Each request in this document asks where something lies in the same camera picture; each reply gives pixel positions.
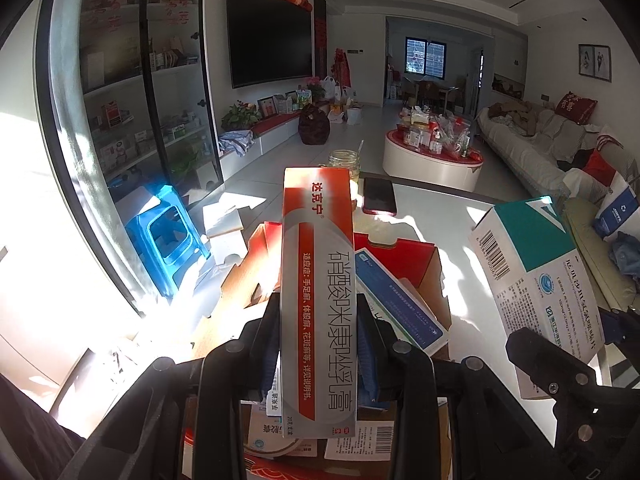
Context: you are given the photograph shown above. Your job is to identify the black wall television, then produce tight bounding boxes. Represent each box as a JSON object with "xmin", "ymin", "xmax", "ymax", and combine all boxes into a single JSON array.
[{"xmin": 226, "ymin": 0, "xmax": 312, "ymax": 88}]

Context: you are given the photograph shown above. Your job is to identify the red white ointment box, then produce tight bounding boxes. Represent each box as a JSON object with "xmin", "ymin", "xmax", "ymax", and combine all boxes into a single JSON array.
[{"xmin": 280, "ymin": 167, "xmax": 358, "ymax": 439}]

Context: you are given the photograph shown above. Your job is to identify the glass jar yellow label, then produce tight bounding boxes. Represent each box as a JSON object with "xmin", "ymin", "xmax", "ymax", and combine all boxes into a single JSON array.
[{"xmin": 329, "ymin": 142, "xmax": 363, "ymax": 183}]

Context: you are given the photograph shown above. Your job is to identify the red cardboard fruit box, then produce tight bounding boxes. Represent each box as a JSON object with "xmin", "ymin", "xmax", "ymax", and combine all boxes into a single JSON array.
[{"xmin": 179, "ymin": 220, "xmax": 454, "ymax": 480}]

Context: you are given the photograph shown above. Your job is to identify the white blue-green medicine box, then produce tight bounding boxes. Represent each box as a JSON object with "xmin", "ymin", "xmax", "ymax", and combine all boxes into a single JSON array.
[{"xmin": 355, "ymin": 248, "xmax": 449, "ymax": 356}]

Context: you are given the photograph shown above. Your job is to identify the white covered long sofa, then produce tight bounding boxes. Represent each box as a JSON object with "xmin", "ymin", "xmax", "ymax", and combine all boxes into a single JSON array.
[{"xmin": 474, "ymin": 98, "xmax": 616, "ymax": 196}]

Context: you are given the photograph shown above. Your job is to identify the potted green plant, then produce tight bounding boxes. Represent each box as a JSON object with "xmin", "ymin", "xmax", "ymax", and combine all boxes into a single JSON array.
[{"xmin": 221, "ymin": 101, "xmax": 262, "ymax": 131}]

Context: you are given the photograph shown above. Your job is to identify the white repaglinide medicine box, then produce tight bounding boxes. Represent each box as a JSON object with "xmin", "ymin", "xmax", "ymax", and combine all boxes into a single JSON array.
[{"xmin": 246, "ymin": 358, "xmax": 321, "ymax": 458}]

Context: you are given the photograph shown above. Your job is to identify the teal white medicine box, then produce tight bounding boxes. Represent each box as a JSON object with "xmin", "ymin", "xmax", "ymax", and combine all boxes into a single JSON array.
[{"xmin": 466, "ymin": 195, "xmax": 608, "ymax": 401}]

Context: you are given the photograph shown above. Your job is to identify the blue plastic stool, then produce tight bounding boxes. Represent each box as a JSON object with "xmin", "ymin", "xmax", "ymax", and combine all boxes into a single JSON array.
[{"xmin": 116, "ymin": 185, "xmax": 210, "ymax": 299}]

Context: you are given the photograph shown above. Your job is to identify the narrow white barcode box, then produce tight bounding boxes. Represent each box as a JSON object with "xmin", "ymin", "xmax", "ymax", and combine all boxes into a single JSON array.
[{"xmin": 324, "ymin": 420, "xmax": 394, "ymax": 462}]

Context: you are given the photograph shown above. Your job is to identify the round red-top coffee table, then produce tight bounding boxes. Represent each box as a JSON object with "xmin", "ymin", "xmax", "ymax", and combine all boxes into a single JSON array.
[{"xmin": 383, "ymin": 106, "xmax": 484, "ymax": 192}]

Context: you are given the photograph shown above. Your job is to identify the blue denim clothes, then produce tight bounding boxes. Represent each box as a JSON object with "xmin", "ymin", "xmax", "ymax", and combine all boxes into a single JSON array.
[{"xmin": 608, "ymin": 232, "xmax": 640, "ymax": 282}]

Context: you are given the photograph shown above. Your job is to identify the red cushion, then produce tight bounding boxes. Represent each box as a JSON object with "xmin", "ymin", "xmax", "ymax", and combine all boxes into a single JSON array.
[{"xmin": 555, "ymin": 92, "xmax": 598, "ymax": 125}]

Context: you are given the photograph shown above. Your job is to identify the white blue shopping bag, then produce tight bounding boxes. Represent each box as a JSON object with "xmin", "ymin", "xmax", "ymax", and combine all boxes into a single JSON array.
[{"xmin": 592, "ymin": 172, "xmax": 640, "ymax": 243}]

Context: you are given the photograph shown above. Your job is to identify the dark red bag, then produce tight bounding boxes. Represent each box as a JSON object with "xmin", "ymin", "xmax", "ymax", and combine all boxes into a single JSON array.
[{"xmin": 298, "ymin": 104, "xmax": 330, "ymax": 145}]

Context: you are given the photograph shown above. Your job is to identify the dark red smartphone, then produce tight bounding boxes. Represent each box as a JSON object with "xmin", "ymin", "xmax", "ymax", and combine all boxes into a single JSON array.
[{"xmin": 361, "ymin": 177, "xmax": 397, "ymax": 216}]

